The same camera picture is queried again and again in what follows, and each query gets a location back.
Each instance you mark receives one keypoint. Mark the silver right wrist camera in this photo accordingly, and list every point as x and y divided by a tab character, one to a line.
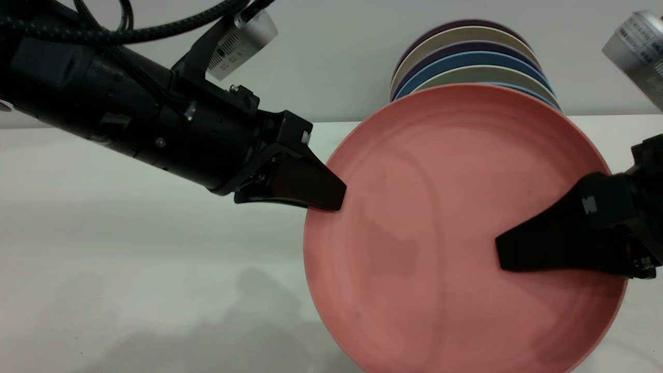
642	52

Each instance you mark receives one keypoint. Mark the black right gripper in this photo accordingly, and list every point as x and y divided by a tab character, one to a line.
647	207

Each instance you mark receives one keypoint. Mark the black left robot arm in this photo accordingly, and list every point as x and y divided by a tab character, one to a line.
77	88

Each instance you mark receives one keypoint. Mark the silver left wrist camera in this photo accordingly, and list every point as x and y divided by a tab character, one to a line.
241	44

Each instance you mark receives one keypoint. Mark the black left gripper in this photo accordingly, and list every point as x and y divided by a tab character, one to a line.
217	140

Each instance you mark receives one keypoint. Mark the pink round plate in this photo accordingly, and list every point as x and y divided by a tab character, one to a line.
440	233

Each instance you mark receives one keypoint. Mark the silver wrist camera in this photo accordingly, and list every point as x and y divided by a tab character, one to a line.
642	52
241	44

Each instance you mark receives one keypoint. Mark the dark purple round plate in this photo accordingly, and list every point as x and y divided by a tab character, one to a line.
461	47
461	23

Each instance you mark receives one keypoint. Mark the beige round plate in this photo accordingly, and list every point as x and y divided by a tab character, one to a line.
461	34
481	75

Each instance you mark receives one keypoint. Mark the blue round plate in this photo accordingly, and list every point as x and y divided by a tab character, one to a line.
542	96
466	59

